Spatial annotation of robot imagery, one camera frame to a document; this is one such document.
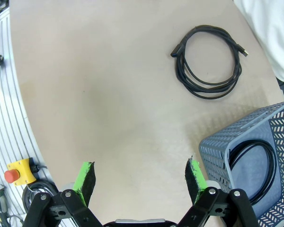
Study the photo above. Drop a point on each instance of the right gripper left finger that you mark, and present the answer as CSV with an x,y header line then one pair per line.
x,y
85,179

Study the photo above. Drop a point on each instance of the aluminium profile table frame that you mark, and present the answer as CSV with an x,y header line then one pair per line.
x,y
7,118

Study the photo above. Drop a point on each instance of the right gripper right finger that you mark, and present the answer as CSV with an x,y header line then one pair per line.
x,y
194,182

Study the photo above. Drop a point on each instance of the grey perforated plastic basket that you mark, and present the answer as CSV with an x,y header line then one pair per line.
x,y
251,170

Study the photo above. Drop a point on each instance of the small grey device white top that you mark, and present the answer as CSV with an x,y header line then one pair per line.
x,y
1,196

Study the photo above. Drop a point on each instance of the yellow emergency stop box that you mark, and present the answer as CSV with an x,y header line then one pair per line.
x,y
22,172

